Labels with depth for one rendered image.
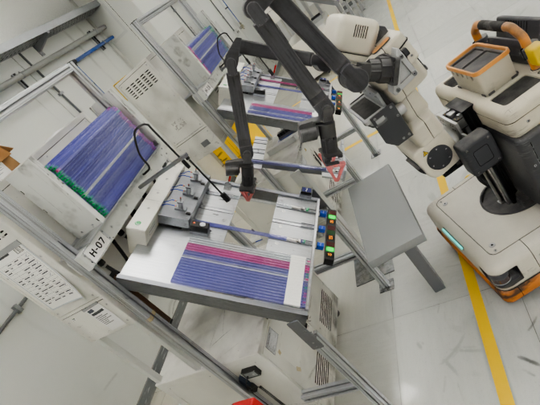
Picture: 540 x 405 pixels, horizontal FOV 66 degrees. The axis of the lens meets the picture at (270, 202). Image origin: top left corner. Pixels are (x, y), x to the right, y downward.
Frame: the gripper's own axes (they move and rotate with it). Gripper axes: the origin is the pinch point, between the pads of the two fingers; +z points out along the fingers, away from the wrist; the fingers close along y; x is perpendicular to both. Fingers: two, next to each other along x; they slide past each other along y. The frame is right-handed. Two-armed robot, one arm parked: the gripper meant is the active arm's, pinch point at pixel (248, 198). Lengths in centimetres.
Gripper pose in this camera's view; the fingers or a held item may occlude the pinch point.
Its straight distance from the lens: 197.5
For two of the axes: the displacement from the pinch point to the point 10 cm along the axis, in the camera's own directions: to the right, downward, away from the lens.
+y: -1.4, 6.2, -7.7
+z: -0.1, 7.8, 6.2
